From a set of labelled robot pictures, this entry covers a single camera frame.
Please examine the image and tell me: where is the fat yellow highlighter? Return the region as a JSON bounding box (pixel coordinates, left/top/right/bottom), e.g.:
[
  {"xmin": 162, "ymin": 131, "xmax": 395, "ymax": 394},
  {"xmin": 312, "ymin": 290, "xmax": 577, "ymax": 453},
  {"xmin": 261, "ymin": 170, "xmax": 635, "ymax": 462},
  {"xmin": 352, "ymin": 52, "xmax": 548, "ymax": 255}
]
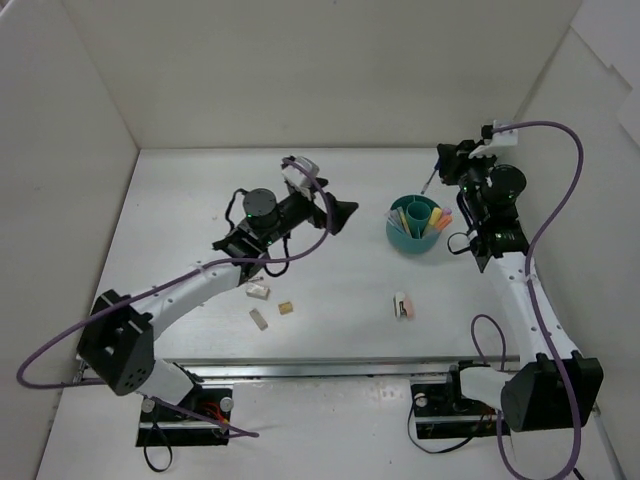
[{"xmin": 424, "ymin": 207, "xmax": 442, "ymax": 236}]

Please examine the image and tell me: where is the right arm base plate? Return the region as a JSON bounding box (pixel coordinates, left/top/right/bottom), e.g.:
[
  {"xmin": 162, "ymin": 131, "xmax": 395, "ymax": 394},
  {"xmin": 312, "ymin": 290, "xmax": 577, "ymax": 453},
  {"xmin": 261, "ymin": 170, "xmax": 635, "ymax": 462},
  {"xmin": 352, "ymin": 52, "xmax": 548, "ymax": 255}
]
[{"xmin": 410, "ymin": 383, "xmax": 497, "ymax": 440}]

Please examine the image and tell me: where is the orange capped clear highlighter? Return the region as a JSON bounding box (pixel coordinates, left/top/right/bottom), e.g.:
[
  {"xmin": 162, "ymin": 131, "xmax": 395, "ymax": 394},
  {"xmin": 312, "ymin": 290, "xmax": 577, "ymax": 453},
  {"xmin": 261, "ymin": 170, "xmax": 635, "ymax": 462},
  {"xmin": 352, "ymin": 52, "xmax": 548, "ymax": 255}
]
[{"xmin": 435, "ymin": 214, "xmax": 453, "ymax": 232}]

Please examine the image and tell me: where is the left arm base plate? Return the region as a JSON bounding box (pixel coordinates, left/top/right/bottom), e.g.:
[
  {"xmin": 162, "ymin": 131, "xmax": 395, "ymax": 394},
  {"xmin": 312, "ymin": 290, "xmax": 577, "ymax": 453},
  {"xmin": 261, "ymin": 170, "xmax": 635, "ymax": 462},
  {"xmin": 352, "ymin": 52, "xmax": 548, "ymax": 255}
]
[{"xmin": 135, "ymin": 387, "xmax": 233, "ymax": 448}]

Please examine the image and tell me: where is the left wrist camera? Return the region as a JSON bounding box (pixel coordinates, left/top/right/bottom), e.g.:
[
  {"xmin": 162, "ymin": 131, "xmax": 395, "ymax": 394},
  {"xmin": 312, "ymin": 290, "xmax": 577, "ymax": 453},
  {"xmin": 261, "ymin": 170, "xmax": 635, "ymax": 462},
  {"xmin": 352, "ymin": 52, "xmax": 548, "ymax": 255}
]
[{"xmin": 282, "ymin": 156, "xmax": 319, "ymax": 201}]

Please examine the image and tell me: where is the aluminium front rail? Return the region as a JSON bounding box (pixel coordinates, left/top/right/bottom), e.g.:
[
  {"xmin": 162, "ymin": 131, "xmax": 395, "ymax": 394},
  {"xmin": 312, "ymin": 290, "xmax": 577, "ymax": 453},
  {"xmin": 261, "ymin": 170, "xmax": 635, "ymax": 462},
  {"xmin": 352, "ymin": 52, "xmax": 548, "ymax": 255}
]
[{"xmin": 74, "ymin": 357, "xmax": 521, "ymax": 382}]

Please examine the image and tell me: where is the aluminium rail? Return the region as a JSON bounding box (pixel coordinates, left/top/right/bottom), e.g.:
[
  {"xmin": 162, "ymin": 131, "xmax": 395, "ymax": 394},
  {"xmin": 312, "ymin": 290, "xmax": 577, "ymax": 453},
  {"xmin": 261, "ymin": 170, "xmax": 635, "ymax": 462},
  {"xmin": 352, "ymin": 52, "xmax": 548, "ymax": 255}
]
[
  {"xmin": 74, "ymin": 357, "xmax": 521, "ymax": 382},
  {"xmin": 469, "ymin": 148, "xmax": 569, "ymax": 371}
]

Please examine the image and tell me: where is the aluminium right rail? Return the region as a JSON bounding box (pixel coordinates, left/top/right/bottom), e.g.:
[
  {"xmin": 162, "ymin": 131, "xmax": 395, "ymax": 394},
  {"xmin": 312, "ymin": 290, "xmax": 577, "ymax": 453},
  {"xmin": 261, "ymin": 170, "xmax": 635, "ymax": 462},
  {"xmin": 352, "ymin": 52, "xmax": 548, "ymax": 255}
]
[{"xmin": 469, "ymin": 148, "xmax": 569, "ymax": 371}]

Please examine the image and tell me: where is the dirty white eraser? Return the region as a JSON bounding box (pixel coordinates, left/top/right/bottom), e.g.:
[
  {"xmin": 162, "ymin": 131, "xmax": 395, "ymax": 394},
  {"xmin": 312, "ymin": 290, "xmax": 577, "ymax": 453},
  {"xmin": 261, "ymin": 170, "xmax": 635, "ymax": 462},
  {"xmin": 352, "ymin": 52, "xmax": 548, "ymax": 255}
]
[{"xmin": 249, "ymin": 309, "xmax": 269, "ymax": 331}]

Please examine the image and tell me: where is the yellow eraser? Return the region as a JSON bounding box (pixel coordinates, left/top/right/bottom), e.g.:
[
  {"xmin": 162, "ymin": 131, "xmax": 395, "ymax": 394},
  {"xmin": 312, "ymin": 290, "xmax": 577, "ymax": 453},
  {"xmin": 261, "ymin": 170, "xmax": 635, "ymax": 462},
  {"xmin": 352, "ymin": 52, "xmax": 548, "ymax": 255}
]
[{"xmin": 278, "ymin": 302, "xmax": 294, "ymax": 315}]

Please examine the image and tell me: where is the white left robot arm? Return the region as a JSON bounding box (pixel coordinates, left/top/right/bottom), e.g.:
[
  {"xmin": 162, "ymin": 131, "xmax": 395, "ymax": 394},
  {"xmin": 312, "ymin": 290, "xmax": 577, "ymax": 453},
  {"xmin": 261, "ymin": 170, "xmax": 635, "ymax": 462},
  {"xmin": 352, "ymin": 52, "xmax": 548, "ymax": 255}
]
[{"xmin": 77, "ymin": 188, "xmax": 359, "ymax": 420}]

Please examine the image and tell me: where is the yellow slim highlighter pen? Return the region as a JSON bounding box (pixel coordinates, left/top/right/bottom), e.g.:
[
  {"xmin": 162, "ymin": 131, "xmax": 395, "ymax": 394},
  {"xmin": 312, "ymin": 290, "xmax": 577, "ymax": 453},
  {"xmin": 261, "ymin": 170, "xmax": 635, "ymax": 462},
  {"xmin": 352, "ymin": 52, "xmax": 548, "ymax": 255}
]
[{"xmin": 396, "ymin": 208, "xmax": 412, "ymax": 238}]

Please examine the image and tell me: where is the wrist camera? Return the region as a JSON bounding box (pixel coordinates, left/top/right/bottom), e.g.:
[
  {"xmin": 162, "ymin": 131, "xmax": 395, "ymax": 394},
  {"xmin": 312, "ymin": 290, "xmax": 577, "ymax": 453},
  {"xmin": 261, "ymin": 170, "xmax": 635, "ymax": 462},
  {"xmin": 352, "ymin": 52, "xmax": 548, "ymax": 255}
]
[
  {"xmin": 282, "ymin": 156, "xmax": 319, "ymax": 201},
  {"xmin": 469, "ymin": 120, "xmax": 518, "ymax": 158}
]

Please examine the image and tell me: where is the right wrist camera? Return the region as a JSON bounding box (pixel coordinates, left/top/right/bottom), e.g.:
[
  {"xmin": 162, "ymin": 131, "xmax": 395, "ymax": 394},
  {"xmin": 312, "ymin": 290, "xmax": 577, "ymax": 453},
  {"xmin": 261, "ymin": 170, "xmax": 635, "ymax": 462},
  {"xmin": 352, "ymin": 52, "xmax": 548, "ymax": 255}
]
[{"xmin": 469, "ymin": 120, "xmax": 518, "ymax": 158}]

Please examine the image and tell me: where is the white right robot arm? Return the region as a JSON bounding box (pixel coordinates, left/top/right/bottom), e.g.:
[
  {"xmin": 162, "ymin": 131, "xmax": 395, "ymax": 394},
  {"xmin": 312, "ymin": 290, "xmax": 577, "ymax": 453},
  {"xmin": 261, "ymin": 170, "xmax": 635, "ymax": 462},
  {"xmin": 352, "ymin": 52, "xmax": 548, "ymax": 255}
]
[{"xmin": 437, "ymin": 140, "xmax": 604, "ymax": 432}]

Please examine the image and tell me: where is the blue gel pen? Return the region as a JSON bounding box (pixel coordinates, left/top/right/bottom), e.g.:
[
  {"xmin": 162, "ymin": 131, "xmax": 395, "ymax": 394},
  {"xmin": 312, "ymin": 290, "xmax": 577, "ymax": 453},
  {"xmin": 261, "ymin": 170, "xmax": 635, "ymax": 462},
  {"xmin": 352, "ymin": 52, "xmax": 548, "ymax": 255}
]
[{"xmin": 420, "ymin": 161, "xmax": 440, "ymax": 195}]

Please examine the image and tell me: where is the purple slim highlighter pen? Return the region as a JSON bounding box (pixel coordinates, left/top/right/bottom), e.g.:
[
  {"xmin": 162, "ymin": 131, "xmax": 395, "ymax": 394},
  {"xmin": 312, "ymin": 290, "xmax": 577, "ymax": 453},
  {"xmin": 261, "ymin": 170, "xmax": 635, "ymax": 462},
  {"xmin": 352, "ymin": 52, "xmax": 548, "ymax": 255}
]
[{"xmin": 385, "ymin": 210, "xmax": 402, "ymax": 228}]

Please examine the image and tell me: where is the small white pink stapler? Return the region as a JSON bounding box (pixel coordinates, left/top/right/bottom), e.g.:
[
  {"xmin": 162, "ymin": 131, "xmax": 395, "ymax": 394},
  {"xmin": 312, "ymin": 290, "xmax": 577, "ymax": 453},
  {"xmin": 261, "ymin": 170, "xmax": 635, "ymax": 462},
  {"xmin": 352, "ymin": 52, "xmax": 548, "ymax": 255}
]
[{"xmin": 393, "ymin": 292, "xmax": 414, "ymax": 320}]

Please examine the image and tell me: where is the teal round desk organizer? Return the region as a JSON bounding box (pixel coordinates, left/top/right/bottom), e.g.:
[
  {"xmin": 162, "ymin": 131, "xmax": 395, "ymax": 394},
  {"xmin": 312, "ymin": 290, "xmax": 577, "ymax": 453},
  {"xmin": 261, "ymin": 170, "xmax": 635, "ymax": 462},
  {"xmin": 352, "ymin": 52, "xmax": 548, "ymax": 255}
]
[{"xmin": 385, "ymin": 194, "xmax": 441, "ymax": 255}]

